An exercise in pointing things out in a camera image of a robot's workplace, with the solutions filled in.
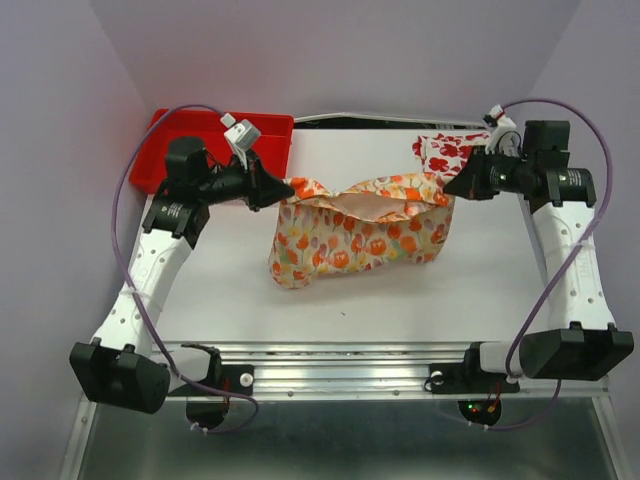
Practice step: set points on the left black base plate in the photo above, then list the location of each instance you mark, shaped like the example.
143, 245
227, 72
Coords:
236, 378

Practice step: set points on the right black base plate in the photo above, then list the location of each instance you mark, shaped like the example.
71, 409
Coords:
458, 379

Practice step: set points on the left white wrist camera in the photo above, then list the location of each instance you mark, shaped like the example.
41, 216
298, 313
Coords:
240, 136

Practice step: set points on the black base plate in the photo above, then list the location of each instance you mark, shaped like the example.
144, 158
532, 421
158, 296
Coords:
236, 378
458, 379

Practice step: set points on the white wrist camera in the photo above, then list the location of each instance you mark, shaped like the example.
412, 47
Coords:
504, 138
240, 136

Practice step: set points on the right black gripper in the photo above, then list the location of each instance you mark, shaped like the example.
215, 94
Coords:
470, 183

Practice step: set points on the red poppy print skirt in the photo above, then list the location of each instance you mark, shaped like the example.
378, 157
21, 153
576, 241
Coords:
445, 154

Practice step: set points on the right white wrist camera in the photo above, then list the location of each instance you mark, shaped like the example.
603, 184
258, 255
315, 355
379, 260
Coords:
504, 138

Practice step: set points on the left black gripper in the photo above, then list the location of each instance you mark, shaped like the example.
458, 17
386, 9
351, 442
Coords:
261, 189

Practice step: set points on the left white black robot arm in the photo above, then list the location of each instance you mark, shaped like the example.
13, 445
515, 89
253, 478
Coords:
126, 364

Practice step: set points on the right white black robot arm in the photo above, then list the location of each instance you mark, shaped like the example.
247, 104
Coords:
571, 333

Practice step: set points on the red plastic tray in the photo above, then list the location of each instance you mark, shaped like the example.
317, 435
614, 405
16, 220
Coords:
273, 146

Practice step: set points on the orange floral print skirt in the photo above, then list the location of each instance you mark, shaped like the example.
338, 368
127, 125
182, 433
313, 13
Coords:
373, 223

